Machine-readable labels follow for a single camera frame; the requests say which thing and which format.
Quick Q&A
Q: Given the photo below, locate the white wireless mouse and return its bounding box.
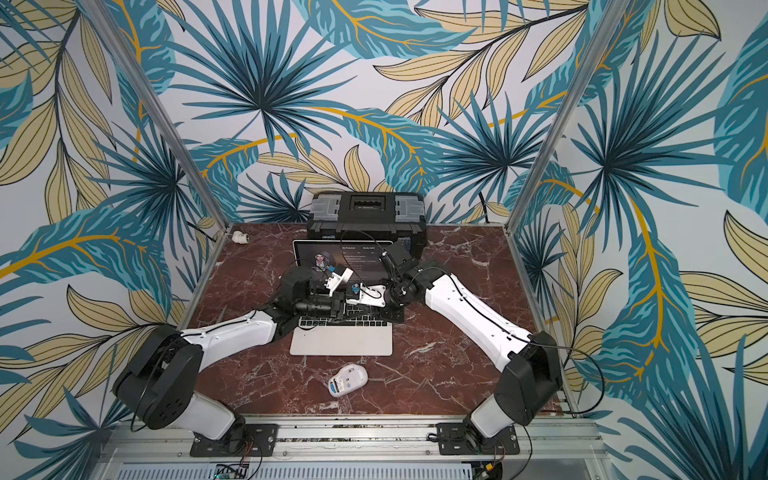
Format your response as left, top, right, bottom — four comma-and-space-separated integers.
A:
328, 364, 368, 398

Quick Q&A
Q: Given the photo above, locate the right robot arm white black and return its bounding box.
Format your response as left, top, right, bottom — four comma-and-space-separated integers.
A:
380, 243, 563, 448

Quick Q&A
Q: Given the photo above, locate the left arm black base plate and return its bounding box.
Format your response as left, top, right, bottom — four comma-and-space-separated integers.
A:
190, 423, 279, 458

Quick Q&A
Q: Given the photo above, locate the left aluminium frame post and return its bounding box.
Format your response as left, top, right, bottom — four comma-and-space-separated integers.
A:
81, 0, 230, 231

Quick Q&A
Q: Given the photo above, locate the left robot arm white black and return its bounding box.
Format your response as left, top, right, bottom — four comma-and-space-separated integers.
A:
113, 267, 352, 451

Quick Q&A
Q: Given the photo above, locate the small white plastic fitting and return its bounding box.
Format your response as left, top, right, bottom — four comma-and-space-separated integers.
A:
231, 231, 250, 245

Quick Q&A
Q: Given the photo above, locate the aluminium front rail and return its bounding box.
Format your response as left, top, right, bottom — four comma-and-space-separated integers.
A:
91, 415, 618, 479

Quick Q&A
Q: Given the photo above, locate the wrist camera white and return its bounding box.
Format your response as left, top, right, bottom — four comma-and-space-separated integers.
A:
324, 267, 354, 296
345, 283, 386, 308

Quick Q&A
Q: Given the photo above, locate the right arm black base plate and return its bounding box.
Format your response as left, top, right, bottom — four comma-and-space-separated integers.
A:
427, 422, 520, 456

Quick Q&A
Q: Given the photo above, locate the black and grey toolbox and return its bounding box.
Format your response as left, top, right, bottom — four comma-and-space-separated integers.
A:
306, 191, 427, 258

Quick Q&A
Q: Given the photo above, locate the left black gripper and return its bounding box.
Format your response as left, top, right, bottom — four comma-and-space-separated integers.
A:
297, 291, 371, 323

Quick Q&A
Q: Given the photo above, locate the aluminium frame post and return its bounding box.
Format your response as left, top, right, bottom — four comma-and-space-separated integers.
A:
81, 0, 230, 231
505, 0, 629, 239

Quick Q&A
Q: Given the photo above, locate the silver laptop with black keyboard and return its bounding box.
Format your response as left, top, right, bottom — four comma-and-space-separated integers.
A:
290, 240, 403, 356

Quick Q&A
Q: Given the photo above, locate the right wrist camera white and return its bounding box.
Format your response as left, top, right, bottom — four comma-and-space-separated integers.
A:
345, 283, 386, 308

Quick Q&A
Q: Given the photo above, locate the right aluminium frame post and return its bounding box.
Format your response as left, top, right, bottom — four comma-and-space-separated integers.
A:
505, 0, 629, 239

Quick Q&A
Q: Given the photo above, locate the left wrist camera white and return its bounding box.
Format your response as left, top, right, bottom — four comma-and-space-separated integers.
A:
324, 267, 354, 296

